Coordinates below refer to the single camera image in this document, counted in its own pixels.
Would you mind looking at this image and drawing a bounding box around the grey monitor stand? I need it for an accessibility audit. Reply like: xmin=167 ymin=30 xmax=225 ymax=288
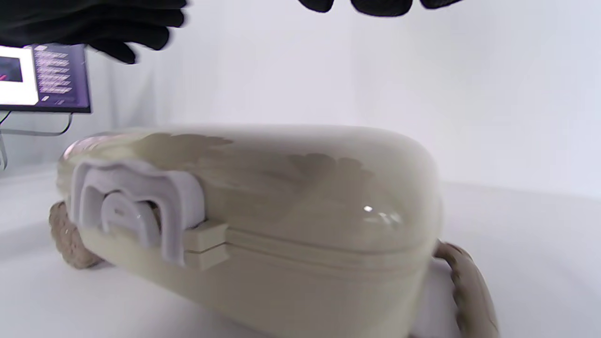
xmin=0 ymin=112 xmax=74 ymax=170

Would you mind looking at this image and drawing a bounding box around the beige hard-shell suitcase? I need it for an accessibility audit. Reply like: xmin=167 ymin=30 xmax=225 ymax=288
xmin=48 ymin=123 xmax=499 ymax=338

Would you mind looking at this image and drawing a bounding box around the computer monitor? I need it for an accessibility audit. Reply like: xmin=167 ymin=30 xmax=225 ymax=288
xmin=0 ymin=43 xmax=92 ymax=114

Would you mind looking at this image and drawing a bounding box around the person's left hand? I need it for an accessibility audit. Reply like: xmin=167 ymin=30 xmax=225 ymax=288
xmin=0 ymin=0 xmax=188 ymax=65

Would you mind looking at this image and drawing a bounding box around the person's right hand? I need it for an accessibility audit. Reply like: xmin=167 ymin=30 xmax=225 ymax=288
xmin=297 ymin=0 xmax=465 ymax=17

